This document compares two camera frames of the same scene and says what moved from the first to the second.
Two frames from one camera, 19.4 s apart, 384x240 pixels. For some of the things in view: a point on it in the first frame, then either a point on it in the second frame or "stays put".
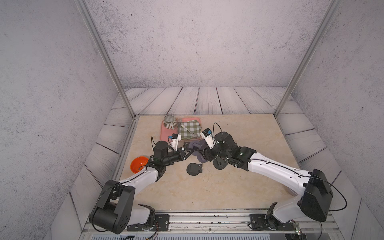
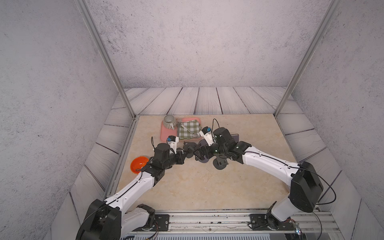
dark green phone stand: (194, 169) to (189, 148)
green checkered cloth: (193, 126) stays put
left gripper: (181, 155) stays put
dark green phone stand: (219, 163) stays put
